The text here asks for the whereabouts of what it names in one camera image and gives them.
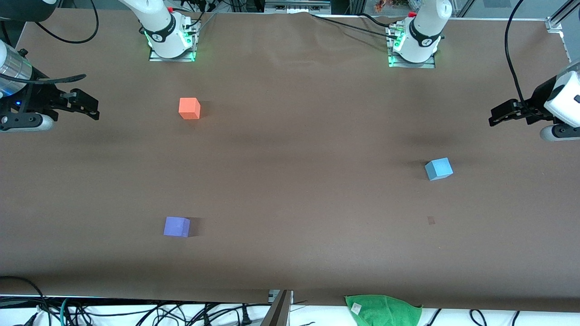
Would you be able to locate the light blue foam block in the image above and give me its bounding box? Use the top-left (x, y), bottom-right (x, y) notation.
top-left (425, 157), bottom-right (454, 182)

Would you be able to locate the orange foam block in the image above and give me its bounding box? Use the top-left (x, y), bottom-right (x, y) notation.
top-left (179, 97), bottom-right (201, 120)

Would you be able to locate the purple foam block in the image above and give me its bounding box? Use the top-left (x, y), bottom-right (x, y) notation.
top-left (163, 216), bottom-right (191, 238)

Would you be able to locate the orange toy figure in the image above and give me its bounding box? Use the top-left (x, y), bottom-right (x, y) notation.
top-left (374, 0), bottom-right (409, 13)

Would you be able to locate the brown table cover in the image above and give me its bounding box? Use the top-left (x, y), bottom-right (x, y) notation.
top-left (0, 9), bottom-right (580, 313)

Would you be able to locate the green cloth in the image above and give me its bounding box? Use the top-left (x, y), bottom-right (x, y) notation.
top-left (345, 295), bottom-right (423, 326)

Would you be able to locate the black looping arm cable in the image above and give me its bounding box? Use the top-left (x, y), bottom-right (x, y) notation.
top-left (35, 0), bottom-right (99, 44)

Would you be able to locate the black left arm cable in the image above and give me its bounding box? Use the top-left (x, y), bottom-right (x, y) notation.
top-left (504, 0), bottom-right (530, 115)

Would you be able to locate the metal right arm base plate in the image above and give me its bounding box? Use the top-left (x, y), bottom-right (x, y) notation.
top-left (149, 18), bottom-right (197, 62)

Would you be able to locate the aluminium frame profile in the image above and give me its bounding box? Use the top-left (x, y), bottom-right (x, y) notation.
top-left (545, 0), bottom-right (580, 33)

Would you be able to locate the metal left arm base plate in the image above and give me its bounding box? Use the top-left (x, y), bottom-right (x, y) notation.
top-left (387, 23), bottom-right (436, 69)

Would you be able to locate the black cable on table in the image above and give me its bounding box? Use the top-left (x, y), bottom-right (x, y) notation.
top-left (310, 13), bottom-right (404, 37)

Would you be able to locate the grey metal post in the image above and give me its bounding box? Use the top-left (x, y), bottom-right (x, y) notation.
top-left (261, 290), bottom-right (294, 326)

